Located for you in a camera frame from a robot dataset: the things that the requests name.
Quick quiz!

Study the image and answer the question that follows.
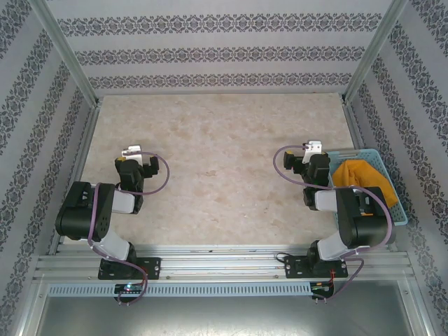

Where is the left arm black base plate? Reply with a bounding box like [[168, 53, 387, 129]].
[[97, 257, 162, 281]]

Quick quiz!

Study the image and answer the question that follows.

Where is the light blue plastic basket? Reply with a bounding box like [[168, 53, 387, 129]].
[[323, 148, 410, 225]]

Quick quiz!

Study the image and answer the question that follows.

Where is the grey slotted cable duct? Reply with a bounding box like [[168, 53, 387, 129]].
[[47, 282, 313, 297]]

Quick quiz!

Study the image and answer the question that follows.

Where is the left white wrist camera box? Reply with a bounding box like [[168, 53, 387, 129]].
[[121, 146, 144, 164]]

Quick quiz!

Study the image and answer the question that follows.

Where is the aluminium corner post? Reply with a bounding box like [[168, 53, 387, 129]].
[[341, 0, 410, 106], [29, 0, 103, 108]]

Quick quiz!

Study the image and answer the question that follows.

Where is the aluminium mounting rail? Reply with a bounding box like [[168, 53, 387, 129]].
[[33, 244, 410, 281]]

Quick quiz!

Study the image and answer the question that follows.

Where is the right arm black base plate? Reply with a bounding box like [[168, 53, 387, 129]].
[[283, 254, 349, 280]]

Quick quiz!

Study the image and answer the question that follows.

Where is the orange t-shirt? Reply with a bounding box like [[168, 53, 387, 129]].
[[331, 159, 400, 208]]

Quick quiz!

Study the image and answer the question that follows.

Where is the grey steel sheet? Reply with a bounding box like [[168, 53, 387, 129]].
[[34, 295, 421, 336]]

